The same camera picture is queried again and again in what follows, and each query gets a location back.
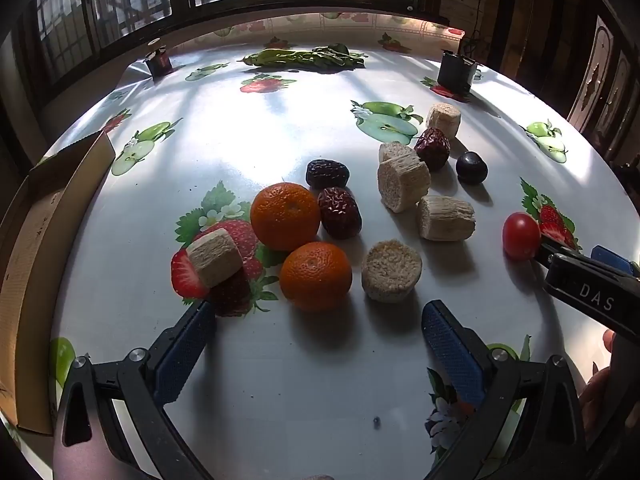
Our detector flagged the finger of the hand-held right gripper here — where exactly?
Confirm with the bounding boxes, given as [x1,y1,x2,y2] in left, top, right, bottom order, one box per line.
[590,245,640,277]
[532,234,576,268]

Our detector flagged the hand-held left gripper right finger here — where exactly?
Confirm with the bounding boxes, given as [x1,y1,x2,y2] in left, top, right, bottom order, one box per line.
[421,300,588,480]

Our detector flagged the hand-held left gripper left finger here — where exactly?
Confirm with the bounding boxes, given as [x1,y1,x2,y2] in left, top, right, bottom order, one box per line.
[57,300,218,480]

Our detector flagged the red cherry tomato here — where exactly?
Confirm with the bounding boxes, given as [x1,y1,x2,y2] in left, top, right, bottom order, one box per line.
[502,212,542,261]

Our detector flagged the dark purple plum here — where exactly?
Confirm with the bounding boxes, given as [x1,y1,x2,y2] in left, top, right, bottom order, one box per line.
[455,151,489,185]

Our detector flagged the orange tangerine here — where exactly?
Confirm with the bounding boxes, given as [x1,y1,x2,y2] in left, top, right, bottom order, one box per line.
[279,241,353,312]
[250,182,322,252]

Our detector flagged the brown cardboard box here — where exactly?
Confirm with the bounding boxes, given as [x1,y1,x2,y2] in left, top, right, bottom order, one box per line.
[0,130,117,435]

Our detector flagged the red dried date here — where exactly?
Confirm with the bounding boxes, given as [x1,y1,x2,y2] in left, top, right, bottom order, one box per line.
[318,187,363,240]
[414,127,452,171]

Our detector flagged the person's right hand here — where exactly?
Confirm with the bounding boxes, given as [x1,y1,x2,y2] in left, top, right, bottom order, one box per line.
[577,329,640,443]

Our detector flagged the beige corn piece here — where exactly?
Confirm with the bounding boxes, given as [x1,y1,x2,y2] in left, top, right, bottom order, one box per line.
[377,154,432,214]
[378,142,418,165]
[425,102,462,141]

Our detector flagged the beige corn piece far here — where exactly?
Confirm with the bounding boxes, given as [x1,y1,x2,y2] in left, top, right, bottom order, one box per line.
[425,102,462,141]

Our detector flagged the brown wooden door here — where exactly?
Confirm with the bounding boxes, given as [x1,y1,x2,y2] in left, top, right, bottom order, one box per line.
[565,10,640,161]

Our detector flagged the beige corn piece behind centre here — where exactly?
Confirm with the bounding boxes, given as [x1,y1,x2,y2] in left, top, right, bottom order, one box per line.
[378,142,418,165]

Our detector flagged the dark dried date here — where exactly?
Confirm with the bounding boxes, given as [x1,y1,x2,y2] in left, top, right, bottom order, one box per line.
[305,159,350,190]

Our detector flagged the fruit print tablecloth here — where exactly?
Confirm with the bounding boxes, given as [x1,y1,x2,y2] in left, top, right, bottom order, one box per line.
[47,11,637,480]

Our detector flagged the small black holder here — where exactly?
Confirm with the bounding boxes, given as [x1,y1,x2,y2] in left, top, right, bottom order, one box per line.
[144,45,172,78]

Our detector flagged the green leafy vegetable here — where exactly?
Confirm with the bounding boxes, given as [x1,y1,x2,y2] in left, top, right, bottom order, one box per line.
[237,43,369,71]

